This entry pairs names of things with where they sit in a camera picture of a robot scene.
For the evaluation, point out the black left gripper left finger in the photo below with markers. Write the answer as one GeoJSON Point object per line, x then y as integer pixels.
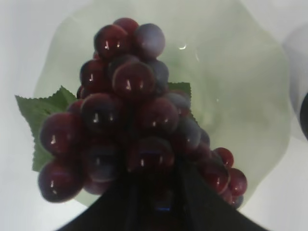
{"type": "Point", "coordinates": [116, 210]}

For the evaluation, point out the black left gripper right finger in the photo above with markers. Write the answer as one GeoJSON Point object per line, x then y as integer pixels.
{"type": "Point", "coordinates": [207, 211]}

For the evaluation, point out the red artificial grape bunch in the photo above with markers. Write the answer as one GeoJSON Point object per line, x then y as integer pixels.
{"type": "Point", "coordinates": [127, 120]}

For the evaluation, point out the green wavy plastic plate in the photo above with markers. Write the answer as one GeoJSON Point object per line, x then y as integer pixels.
{"type": "Point", "coordinates": [238, 73]}

